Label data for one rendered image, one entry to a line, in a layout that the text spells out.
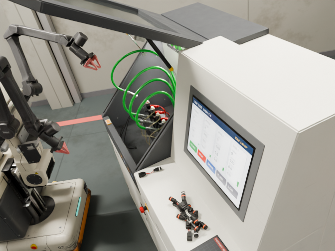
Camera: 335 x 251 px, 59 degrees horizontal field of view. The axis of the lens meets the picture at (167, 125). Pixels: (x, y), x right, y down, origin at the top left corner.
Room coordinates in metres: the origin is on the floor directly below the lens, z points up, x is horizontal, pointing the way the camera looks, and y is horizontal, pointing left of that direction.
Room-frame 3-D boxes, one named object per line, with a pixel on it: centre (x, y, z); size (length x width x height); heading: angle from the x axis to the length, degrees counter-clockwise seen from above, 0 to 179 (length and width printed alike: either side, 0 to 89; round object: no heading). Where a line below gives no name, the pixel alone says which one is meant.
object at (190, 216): (0.79, 0.00, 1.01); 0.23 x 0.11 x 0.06; 18
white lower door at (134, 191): (1.46, 0.33, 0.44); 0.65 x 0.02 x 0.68; 18
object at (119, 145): (1.46, 0.32, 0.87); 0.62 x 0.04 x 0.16; 18
